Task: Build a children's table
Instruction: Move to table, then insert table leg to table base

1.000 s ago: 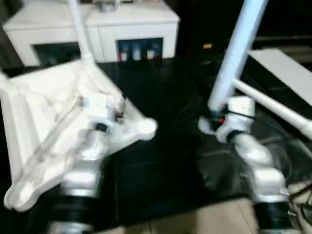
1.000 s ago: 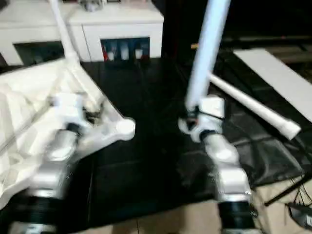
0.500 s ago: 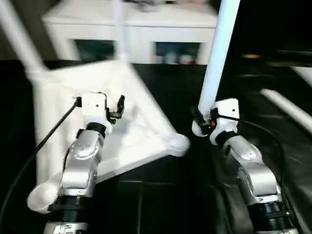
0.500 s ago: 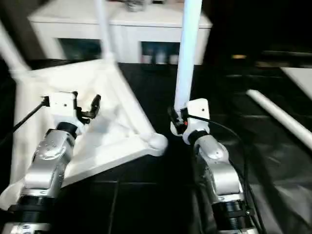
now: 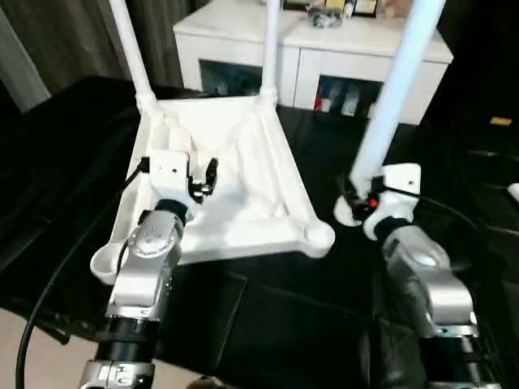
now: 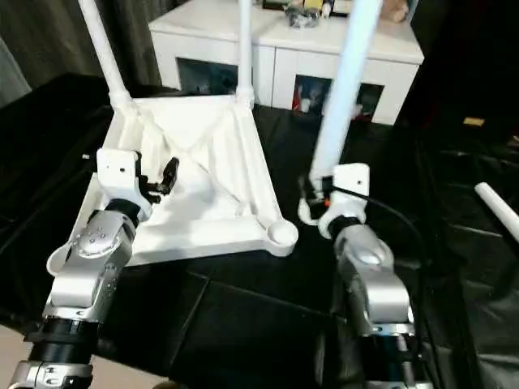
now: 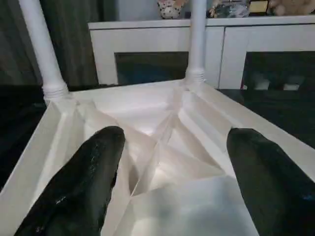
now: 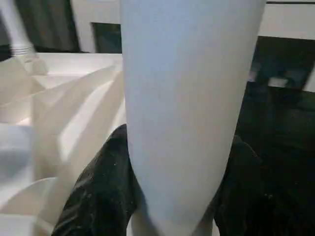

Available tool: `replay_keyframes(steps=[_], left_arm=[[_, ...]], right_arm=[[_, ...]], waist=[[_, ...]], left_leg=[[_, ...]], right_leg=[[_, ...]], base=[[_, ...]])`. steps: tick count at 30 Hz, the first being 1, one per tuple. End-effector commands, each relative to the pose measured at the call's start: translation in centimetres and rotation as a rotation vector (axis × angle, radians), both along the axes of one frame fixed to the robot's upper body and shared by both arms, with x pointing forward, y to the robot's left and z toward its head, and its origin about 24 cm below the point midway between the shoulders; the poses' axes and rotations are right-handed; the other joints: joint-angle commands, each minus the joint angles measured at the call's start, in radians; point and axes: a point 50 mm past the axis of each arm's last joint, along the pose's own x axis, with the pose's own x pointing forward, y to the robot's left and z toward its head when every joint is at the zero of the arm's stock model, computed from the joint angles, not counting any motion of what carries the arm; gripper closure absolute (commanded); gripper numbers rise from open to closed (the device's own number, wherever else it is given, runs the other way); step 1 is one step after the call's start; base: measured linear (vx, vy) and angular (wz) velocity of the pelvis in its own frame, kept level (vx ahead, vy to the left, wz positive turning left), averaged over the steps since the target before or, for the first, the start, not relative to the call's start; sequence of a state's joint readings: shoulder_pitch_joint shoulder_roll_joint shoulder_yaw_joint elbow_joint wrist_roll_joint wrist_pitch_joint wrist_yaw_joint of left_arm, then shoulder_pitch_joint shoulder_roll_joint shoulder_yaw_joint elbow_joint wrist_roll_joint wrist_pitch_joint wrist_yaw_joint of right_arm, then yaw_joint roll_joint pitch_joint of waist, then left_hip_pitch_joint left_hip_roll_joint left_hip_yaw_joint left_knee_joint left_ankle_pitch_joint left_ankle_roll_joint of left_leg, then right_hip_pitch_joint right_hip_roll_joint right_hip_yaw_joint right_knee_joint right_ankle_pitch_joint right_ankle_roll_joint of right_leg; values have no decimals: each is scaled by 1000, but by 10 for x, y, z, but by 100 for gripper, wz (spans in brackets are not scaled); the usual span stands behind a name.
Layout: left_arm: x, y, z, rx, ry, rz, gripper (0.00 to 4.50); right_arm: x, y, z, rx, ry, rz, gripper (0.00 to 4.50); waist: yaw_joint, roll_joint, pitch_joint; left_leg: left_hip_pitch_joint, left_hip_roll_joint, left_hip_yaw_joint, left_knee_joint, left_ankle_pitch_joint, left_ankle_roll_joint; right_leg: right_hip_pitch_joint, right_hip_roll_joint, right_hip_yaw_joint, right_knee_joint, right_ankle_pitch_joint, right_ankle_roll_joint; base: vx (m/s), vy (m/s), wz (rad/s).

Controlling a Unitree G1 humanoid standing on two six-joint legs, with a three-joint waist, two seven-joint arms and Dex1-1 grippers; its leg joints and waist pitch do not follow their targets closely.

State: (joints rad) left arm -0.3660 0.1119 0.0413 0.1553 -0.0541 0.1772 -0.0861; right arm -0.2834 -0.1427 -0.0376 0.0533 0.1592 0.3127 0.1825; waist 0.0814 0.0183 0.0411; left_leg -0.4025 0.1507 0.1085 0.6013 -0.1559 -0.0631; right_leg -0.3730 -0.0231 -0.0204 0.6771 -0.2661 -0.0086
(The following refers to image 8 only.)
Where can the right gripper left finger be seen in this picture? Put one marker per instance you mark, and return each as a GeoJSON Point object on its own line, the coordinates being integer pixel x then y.
{"type": "Point", "coordinates": [98, 191]}

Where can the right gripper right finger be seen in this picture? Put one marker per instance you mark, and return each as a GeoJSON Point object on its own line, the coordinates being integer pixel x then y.
{"type": "Point", "coordinates": [246, 196]}

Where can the white plastic table top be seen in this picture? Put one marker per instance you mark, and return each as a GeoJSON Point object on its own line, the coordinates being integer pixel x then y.
{"type": "Point", "coordinates": [73, 98]}

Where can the white plastic table leg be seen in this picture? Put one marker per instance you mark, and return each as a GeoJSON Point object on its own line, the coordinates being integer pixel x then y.
{"type": "Point", "coordinates": [184, 98]}
{"type": "Point", "coordinates": [17, 29]}

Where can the black mat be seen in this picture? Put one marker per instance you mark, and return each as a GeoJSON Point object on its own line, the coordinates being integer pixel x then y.
{"type": "Point", "coordinates": [283, 135]}

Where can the grey curtain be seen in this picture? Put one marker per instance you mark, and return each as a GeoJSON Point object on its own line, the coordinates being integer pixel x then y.
{"type": "Point", "coordinates": [49, 24]}

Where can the white cabinet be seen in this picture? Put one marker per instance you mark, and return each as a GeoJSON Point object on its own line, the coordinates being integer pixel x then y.
{"type": "Point", "coordinates": [283, 22]}

